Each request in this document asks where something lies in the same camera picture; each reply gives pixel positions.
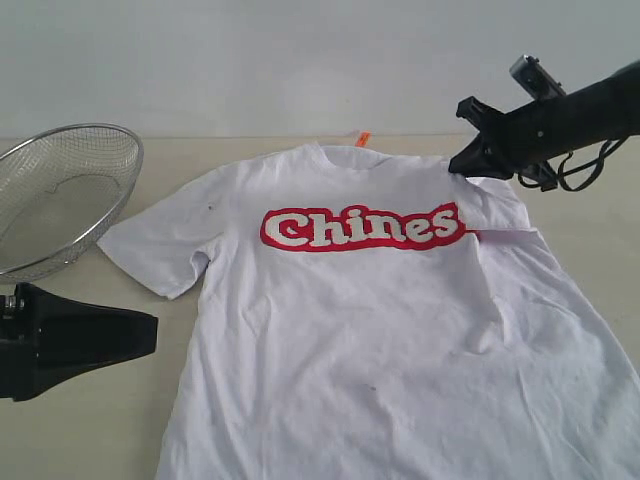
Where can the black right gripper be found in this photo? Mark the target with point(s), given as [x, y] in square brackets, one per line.
[533, 142]

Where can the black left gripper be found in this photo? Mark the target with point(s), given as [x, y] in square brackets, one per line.
[47, 339]

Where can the white shirt with red print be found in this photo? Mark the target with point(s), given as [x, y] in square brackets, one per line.
[369, 316]

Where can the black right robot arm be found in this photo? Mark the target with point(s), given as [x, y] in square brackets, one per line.
[616, 120]

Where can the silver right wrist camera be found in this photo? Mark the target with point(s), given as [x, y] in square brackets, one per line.
[528, 72]

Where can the metal wire mesh basket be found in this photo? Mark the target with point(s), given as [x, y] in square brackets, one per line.
[60, 192]

